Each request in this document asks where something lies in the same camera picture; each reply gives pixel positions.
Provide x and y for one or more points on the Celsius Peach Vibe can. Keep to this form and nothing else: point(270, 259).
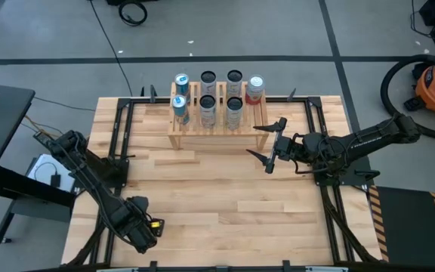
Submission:
point(208, 77)
point(207, 102)

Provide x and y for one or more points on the black hazard-striped floor mat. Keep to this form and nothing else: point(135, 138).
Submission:
point(410, 226)

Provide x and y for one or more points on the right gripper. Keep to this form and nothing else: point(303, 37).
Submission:
point(287, 149)

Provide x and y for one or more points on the teal Red Bull can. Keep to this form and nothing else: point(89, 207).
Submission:
point(182, 80)
point(179, 104)

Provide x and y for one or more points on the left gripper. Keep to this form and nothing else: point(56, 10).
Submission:
point(138, 234)

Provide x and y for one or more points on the silver metal strip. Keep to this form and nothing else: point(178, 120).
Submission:
point(117, 269)
point(327, 269)

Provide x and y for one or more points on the black metal table frame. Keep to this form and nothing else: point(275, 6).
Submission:
point(278, 100)

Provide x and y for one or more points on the black power adapter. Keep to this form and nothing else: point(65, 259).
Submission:
point(38, 136)

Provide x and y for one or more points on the silver-top red-bottomed can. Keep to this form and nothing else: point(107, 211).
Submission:
point(256, 82)

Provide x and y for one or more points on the small black charger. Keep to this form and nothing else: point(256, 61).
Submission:
point(55, 180)

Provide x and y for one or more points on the black table clamp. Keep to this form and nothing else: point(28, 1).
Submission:
point(286, 266)
point(142, 91)
point(291, 95)
point(152, 93)
point(153, 266)

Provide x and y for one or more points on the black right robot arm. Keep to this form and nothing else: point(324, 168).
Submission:
point(372, 141)

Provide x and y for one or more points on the white paper sheet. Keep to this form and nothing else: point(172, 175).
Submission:
point(42, 170)

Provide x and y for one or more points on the Celsius Tropical Vibe can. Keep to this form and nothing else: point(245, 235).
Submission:
point(234, 104)
point(234, 76)

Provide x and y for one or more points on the wooden slatted shelf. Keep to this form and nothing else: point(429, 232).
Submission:
point(217, 133)

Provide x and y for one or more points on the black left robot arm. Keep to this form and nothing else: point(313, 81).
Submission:
point(89, 177)

